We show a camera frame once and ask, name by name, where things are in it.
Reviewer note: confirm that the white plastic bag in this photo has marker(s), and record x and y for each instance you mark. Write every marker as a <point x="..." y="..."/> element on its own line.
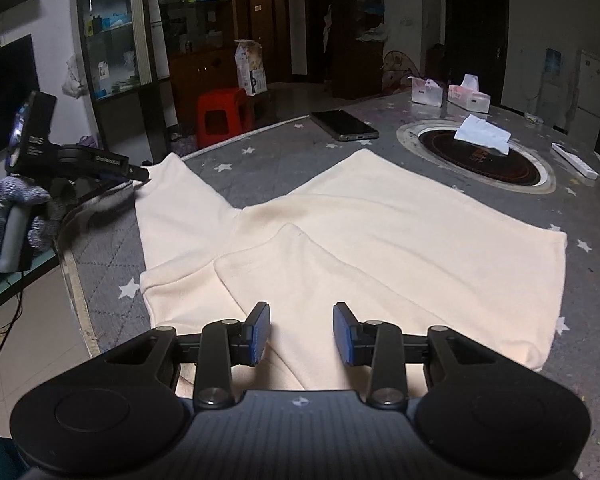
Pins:
<point x="372" y="34"/>

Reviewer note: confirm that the standing fan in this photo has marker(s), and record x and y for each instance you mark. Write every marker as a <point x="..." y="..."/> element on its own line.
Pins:
<point x="397" y="72"/>

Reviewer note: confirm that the small flat packet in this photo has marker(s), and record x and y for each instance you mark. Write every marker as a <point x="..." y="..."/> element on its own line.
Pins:
<point x="534" y="117"/>

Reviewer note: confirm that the blue water bottle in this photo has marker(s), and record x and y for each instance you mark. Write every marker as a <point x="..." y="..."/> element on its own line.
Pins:
<point x="553" y="62"/>

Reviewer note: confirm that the white remote control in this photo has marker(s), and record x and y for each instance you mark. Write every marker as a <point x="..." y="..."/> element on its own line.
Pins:
<point x="575" y="160"/>

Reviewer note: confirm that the white water dispenser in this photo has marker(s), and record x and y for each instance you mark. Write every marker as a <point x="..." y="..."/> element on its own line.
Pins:
<point x="552" y="102"/>

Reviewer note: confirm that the glass display cabinet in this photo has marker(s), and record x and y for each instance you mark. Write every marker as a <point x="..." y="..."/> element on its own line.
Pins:
<point x="115" y="50"/>

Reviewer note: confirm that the red plastic stool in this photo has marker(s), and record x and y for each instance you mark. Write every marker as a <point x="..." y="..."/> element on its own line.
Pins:
<point x="220" y="102"/>

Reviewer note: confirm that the round black induction cooker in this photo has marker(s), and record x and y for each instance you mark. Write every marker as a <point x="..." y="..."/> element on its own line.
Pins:
<point x="480" y="162"/>

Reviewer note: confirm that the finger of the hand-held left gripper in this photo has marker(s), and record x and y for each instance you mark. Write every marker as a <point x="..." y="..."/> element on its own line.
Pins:
<point x="139" y="172"/>

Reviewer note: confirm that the pink tissue box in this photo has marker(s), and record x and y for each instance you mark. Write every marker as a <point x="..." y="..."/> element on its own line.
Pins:
<point x="472" y="97"/>

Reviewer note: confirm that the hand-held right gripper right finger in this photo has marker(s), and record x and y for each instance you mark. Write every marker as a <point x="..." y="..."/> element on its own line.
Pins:
<point x="344" y="332"/>

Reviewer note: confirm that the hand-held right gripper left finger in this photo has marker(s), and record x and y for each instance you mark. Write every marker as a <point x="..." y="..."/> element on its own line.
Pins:
<point x="260" y="332"/>

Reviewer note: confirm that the brown interior door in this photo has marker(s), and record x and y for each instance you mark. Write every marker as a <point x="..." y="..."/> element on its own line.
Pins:
<point x="270" y="30"/>

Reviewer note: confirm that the dark wooden open shelf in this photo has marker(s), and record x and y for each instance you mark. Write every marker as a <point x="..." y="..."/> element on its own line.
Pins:
<point x="355" y="60"/>

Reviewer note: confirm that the cream garment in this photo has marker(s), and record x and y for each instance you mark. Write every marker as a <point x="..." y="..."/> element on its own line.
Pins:
<point x="380" y="240"/>

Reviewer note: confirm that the dark entrance door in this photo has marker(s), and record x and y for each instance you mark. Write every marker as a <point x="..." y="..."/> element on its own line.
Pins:
<point x="477" y="45"/>

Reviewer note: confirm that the wooden cupboard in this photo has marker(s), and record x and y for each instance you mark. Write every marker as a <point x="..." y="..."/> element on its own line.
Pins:
<point x="200" y="75"/>

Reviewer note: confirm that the white fridge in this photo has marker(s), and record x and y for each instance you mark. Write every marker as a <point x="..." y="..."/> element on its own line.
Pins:
<point x="590" y="95"/>

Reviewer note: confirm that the white tissue pack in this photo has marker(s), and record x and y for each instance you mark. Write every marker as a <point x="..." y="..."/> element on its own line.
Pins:
<point x="427" y="92"/>

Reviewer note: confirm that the person's left hand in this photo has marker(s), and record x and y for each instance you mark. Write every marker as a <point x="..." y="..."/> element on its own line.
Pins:
<point x="10" y="192"/>

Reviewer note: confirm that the printed paper bag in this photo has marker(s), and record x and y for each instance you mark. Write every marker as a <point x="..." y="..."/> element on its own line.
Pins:
<point x="250" y="70"/>

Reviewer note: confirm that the black television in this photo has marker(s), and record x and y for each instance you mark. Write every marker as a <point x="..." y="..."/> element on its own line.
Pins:
<point x="5" y="100"/>

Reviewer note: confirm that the smartphone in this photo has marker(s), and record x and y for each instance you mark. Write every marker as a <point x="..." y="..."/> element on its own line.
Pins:
<point x="345" y="125"/>

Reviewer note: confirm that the white tissue sheet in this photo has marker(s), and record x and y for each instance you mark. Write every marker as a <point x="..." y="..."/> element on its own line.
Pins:
<point x="482" y="132"/>

